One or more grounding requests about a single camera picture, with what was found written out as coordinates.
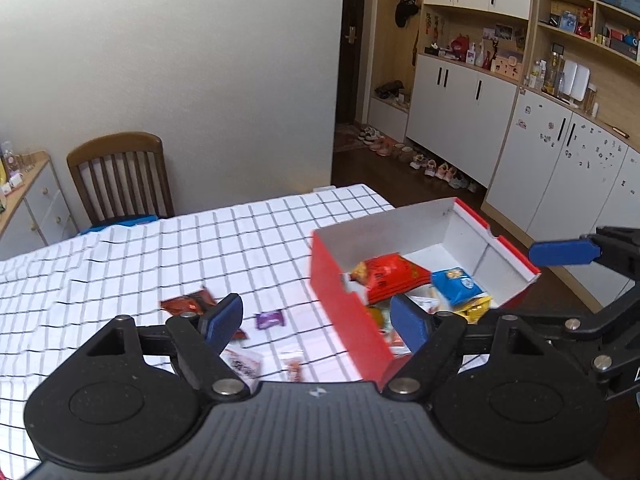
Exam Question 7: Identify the tall glass bottle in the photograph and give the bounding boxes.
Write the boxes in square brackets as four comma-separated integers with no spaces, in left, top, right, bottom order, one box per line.
[550,45,566,94]

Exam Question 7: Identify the small clear red candy packet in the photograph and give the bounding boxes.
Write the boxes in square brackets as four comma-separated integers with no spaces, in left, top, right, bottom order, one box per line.
[280,350,305,385]

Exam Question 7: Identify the white checked tablecloth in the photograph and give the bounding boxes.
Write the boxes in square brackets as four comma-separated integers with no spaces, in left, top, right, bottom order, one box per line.
[0,183,396,480]

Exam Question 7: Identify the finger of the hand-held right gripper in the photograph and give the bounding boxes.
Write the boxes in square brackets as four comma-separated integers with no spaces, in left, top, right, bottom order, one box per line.
[482,287,640,386]
[529,226,640,286]

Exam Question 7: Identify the doormat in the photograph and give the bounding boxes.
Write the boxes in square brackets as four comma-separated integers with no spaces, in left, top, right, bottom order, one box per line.
[334,122,374,154]

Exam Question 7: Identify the wooden shelf unit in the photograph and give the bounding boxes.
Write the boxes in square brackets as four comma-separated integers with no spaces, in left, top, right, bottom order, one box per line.
[520,0,640,137]

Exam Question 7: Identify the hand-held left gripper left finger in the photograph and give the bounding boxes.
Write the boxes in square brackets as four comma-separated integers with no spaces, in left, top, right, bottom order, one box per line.
[75,292,250,403]

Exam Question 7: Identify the dark red snack packet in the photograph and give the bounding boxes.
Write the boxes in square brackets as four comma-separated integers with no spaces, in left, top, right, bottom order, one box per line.
[160,287,249,342]

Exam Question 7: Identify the brown shoes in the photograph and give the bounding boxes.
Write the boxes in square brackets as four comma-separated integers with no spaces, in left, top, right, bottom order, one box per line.
[374,81,407,101]

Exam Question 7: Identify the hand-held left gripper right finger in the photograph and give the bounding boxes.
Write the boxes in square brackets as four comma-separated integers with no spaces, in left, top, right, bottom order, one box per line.
[381,294,556,402]

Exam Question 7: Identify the dark brown door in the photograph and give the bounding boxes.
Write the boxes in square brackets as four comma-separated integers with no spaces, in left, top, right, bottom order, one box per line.
[332,0,381,133]

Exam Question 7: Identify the white flat box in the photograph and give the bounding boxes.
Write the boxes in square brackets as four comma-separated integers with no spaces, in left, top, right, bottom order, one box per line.
[562,60,591,102]

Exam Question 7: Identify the blue chair cushion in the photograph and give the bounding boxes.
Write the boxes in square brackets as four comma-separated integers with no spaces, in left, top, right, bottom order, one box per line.
[80,214,159,234]

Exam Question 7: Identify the white side cabinet wooden top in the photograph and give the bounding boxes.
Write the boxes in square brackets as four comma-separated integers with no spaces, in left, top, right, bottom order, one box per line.
[0,150,81,261]

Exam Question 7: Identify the red cardboard box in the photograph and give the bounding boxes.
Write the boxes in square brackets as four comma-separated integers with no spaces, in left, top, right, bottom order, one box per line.
[310,197,542,393]

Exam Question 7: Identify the white tall cabinet with stickers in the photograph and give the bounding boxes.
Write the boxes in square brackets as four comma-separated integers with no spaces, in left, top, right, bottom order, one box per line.
[481,87,640,311]

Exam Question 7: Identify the brown wooden chair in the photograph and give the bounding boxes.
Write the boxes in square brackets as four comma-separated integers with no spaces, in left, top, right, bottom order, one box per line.
[66,132,176,233]

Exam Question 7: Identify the blue snack packet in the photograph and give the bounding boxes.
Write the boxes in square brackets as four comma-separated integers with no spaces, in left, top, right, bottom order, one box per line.
[431,267,485,307]

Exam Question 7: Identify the row of shoes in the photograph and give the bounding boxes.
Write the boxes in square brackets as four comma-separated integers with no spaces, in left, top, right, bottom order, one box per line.
[357,127,482,194]

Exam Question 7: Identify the white low cabinet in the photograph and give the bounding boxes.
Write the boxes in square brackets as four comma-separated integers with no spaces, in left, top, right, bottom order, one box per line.
[405,54,519,189]

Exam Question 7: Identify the white snack packet orange print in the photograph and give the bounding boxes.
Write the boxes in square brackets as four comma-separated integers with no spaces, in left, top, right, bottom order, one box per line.
[407,285,443,316]

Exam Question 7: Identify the black hanging bag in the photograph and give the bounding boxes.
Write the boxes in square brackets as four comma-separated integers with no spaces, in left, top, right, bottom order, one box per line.
[395,0,420,28]

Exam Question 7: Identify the beige mini drawer organiser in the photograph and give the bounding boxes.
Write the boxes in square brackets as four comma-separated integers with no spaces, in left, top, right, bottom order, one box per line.
[492,55,521,79]

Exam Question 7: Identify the small white red snack packet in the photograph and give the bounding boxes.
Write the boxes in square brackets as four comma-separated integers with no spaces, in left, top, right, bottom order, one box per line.
[220,347,264,392]

